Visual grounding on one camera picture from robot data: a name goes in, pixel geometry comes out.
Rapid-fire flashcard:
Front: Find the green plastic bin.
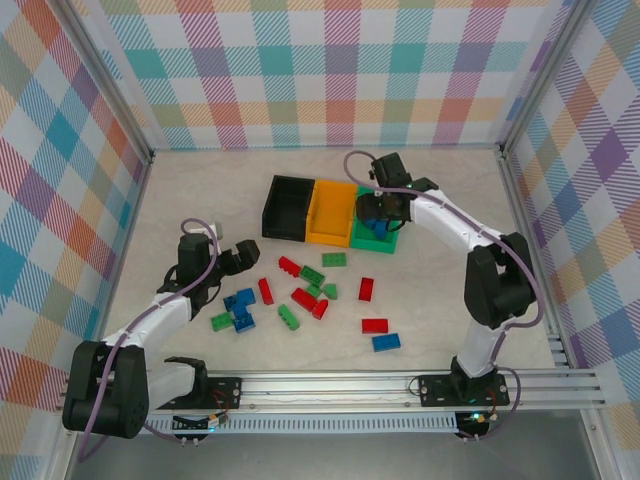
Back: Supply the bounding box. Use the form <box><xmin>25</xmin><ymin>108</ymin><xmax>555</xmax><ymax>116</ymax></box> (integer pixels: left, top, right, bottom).
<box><xmin>349</xmin><ymin>183</ymin><xmax>403</xmax><ymax>255</ymax></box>

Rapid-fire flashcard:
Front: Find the orange plastic bin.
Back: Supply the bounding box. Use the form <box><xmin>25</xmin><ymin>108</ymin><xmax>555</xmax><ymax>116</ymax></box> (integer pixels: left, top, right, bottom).
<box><xmin>304</xmin><ymin>178</ymin><xmax>360</xmax><ymax>248</ymax></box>

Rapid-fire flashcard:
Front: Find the black plastic bin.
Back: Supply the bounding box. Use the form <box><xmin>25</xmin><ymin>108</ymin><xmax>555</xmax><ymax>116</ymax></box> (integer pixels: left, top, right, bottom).
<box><xmin>261</xmin><ymin>174</ymin><xmax>317</xmax><ymax>242</ymax></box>

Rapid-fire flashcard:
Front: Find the grey metal sheet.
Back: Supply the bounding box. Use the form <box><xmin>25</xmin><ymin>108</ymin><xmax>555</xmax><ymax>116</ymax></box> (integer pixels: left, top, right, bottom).
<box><xmin>64</xmin><ymin>432</ymin><xmax>601</xmax><ymax>480</ymax></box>

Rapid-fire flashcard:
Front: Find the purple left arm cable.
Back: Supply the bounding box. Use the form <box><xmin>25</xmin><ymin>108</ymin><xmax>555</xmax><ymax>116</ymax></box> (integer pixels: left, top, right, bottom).
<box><xmin>77</xmin><ymin>218</ymin><xmax>224</xmax><ymax>464</ymax></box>

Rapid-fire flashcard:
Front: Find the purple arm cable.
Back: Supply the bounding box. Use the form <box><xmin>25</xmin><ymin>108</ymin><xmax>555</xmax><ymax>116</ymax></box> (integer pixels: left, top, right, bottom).
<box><xmin>343</xmin><ymin>150</ymin><xmax>546</xmax><ymax>444</ymax></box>
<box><xmin>77</xmin><ymin>218</ymin><xmax>224</xmax><ymax>464</ymax></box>

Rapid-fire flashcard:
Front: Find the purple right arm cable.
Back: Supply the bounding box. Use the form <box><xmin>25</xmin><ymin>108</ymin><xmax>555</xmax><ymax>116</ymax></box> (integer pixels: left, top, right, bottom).
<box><xmin>343</xmin><ymin>150</ymin><xmax>546</xmax><ymax>444</ymax></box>

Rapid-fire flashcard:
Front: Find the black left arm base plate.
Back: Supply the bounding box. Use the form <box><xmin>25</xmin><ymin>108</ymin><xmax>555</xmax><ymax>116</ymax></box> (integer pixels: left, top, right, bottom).
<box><xmin>152</xmin><ymin>375</ymin><xmax>244</xmax><ymax>411</ymax></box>

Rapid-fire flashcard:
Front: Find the aluminium left side rail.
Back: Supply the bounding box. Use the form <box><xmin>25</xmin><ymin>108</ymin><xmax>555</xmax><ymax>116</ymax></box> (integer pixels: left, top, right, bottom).
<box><xmin>59</xmin><ymin>152</ymin><xmax>155</xmax><ymax>386</ymax></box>

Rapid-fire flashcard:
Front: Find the aluminium right side rail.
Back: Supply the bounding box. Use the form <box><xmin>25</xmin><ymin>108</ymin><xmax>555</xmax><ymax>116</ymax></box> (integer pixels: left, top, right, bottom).
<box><xmin>497</xmin><ymin>147</ymin><xmax>574</xmax><ymax>371</ymax></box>

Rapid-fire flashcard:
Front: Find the left controller board with wires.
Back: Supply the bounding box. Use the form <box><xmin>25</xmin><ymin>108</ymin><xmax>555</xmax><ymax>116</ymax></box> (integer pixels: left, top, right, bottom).
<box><xmin>172</xmin><ymin>413</ymin><xmax>231</xmax><ymax>432</ymax></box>

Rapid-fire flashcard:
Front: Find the controller board with wires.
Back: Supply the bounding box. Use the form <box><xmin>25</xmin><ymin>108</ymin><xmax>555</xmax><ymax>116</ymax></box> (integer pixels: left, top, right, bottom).
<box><xmin>457</xmin><ymin>410</ymin><xmax>501</xmax><ymax>431</ymax></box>
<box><xmin>172</xmin><ymin>413</ymin><xmax>231</xmax><ymax>432</ymax></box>

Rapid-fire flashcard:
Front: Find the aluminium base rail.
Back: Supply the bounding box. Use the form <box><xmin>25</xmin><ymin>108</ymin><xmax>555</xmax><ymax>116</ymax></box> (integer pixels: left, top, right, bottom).
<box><xmin>53</xmin><ymin>368</ymin><xmax>606</xmax><ymax>415</ymax></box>

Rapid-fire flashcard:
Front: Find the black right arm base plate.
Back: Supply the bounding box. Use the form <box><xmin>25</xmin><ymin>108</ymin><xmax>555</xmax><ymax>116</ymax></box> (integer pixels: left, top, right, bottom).
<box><xmin>417</xmin><ymin>373</ymin><xmax>511</xmax><ymax>407</ymax></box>

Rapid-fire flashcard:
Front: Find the white slotted cable duct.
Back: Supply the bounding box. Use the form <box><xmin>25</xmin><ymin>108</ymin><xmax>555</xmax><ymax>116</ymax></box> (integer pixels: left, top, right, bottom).
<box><xmin>78</xmin><ymin>412</ymin><xmax>459</xmax><ymax>435</ymax></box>

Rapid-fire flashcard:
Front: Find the aluminium right frame post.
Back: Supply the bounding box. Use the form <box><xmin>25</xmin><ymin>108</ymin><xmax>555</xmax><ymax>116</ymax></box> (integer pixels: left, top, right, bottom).
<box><xmin>499</xmin><ymin>0</ymin><xmax>596</xmax><ymax>156</ymax></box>

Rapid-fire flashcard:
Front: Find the aluminium frame post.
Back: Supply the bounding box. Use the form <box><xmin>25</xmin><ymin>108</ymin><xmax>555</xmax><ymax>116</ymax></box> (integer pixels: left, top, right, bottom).
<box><xmin>47</xmin><ymin>0</ymin><xmax>155</xmax><ymax>164</ymax></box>
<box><xmin>499</xmin><ymin>0</ymin><xmax>596</xmax><ymax>156</ymax></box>

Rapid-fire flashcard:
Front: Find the right controller board with wires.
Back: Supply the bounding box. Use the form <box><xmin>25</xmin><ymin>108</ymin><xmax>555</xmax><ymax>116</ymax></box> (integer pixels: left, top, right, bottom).
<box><xmin>457</xmin><ymin>410</ymin><xmax>501</xmax><ymax>431</ymax></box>

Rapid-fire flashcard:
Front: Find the aluminium left frame post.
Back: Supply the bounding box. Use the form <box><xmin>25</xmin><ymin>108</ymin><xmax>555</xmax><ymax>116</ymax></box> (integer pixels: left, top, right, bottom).
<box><xmin>47</xmin><ymin>0</ymin><xmax>155</xmax><ymax>164</ymax></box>

